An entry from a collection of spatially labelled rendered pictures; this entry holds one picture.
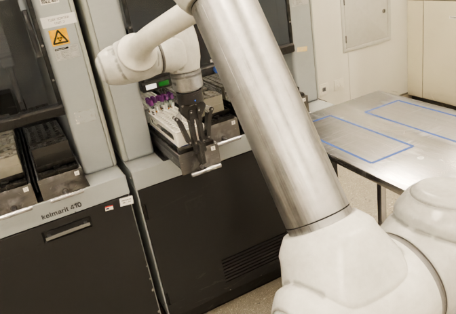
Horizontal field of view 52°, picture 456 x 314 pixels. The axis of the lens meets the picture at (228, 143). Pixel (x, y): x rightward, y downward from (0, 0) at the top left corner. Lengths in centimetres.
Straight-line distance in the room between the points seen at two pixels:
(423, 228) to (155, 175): 103
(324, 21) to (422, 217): 266
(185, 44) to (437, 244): 83
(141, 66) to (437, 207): 77
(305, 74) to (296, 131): 123
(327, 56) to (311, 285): 280
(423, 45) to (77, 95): 280
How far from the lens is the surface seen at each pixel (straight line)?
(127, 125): 160
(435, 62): 373
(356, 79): 357
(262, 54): 67
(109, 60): 122
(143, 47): 114
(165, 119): 158
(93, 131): 158
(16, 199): 153
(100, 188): 155
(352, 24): 347
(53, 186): 152
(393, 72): 382
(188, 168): 144
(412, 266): 71
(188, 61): 129
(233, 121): 164
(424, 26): 373
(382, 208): 190
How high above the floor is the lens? 136
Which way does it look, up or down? 23 degrees down
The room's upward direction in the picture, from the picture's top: 9 degrees counter-clockwise
